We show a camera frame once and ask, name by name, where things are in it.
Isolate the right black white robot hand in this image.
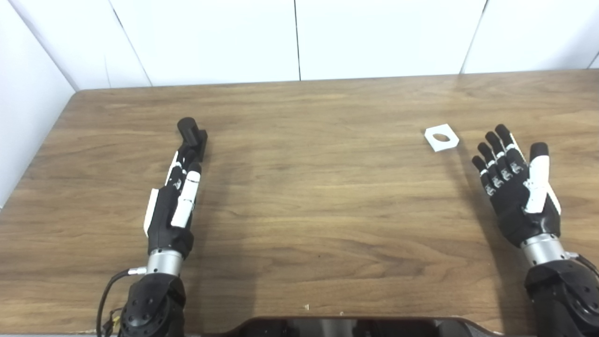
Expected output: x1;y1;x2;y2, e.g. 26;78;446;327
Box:
471;124;562;248

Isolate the thin left wires yellow connector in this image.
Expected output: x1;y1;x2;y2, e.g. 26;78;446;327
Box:
101;307;124;336

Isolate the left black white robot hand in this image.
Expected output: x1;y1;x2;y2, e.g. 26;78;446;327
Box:
143;145;203;260

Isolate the thick black left wrist cable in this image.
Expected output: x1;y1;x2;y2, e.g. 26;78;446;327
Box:
96;267;148;337

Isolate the black peg with base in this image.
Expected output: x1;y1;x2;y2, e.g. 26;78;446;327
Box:
177;117;208;157

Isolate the thick black wrist cable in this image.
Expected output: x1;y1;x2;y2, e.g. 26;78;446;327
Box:
569;253;599;278
96;267;148;337

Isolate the white square piece with hole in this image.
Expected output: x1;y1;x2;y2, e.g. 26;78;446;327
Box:
424;124;460;153

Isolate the thick black right wrist cable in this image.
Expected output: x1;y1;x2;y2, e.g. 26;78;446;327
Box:
569;253;599;278

